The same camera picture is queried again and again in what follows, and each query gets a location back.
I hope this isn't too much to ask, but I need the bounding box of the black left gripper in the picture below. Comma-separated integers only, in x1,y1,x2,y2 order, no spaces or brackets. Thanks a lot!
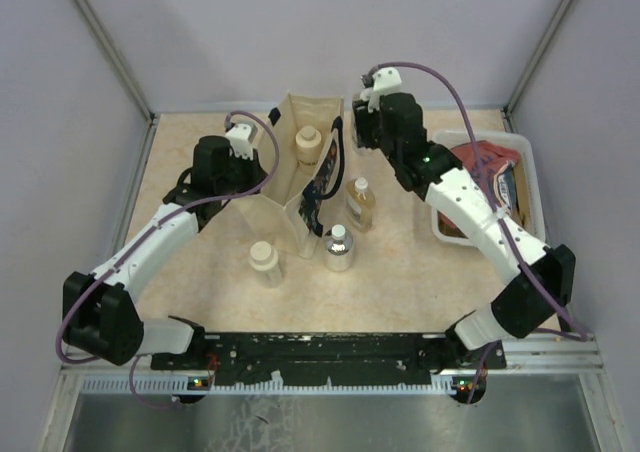
217,145,269,198

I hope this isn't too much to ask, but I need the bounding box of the clear bottle amber liquid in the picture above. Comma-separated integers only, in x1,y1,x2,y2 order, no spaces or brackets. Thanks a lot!
346,177,376,232

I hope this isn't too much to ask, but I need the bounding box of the cream canvas tote bag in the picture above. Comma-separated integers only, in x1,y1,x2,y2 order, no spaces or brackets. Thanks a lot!
234,94,344,259

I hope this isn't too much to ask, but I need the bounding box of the cream lotion bottle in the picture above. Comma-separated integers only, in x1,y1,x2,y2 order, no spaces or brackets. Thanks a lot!
295,125,322,175

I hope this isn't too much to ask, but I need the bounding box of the silver bottle white cap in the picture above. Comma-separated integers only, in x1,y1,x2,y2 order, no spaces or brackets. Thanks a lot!
324,224,355,272

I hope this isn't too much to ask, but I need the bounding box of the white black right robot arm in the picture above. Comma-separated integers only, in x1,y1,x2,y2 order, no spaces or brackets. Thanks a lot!
352,92,576,368

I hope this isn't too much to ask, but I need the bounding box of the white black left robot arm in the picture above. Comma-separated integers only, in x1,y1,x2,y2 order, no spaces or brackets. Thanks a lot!
55,124,272,369

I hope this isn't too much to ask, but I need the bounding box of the white plastic basket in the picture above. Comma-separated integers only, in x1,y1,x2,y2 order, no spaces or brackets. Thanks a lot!
431,129,546,246

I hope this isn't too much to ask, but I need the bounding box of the orange printed t-shirt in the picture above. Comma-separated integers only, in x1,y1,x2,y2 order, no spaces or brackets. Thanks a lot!
452,140,521,215

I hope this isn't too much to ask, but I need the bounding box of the tan cloth in basket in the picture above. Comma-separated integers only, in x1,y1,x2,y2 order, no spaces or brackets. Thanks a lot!
437,154,532,238

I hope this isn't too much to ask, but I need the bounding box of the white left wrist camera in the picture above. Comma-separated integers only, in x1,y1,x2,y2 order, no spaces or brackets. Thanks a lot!
225,122,258,161

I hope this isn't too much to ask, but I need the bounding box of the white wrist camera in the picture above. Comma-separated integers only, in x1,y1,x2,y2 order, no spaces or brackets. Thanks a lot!
359,67,402,113
225,122,258,161

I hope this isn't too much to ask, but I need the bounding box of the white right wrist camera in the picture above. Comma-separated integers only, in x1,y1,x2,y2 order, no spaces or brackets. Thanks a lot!
359,67,402,113

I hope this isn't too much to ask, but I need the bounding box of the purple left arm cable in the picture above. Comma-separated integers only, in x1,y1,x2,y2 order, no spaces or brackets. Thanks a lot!
54,110,279,411

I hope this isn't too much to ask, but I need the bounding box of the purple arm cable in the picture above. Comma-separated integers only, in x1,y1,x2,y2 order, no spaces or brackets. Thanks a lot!
54,110,279,411
367,61,591,406

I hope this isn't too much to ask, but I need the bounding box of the aluminium frame rail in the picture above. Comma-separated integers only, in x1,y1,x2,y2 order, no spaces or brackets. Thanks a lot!
57,0,157,123

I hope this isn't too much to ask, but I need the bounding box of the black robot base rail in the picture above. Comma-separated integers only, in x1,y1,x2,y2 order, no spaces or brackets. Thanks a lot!
151,332,482,386

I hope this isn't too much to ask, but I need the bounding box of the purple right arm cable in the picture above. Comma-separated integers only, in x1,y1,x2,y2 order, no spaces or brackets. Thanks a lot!
367,61,591,406

